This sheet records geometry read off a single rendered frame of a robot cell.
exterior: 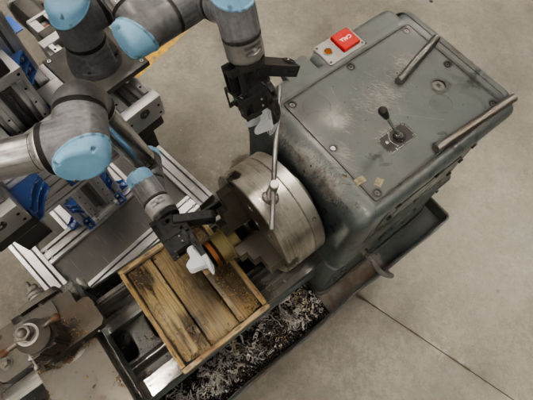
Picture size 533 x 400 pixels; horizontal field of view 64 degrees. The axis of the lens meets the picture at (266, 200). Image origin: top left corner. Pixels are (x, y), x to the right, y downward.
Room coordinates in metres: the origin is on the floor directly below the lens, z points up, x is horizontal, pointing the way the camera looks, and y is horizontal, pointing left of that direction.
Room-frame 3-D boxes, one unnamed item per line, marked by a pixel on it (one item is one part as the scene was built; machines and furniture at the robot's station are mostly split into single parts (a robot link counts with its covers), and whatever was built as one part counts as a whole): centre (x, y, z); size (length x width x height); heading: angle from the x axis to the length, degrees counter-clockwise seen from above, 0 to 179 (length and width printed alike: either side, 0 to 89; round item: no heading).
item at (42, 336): (0.08, 0.52, 1.13); 0.08 x 0.08 x 0.03
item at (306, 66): (0.79, -0.07, 1.24); 0.09 x 0.08 x 0.03; 131
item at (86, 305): (0.10, 0.50, 0.99); 0.20 x 0.10 x 0.05; 131
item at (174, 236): (0.36, 0.24, 1.08); 0.12 x 0.09 x 0.08; 40
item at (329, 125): (0.71, -0.29, 1.06); 0.59 x 0.48 x 0.39; 131
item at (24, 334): (0.08, 0.52, 1.17); 0.04 x 0.04 x 0.03
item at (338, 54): (0.88, -0.18, 1.23); 0.13 x 0.08 x 0.05; 131
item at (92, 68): (0.86, 0.53, 1.21); 0.15 x 0.15 x 0.10
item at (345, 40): (0.90, -0.19, 1.26); 0.06 x 0.06 x 0.02; 41
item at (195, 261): (0.29, 0.17, 1.10); 0.09 x 0.06 x 0.03; 40
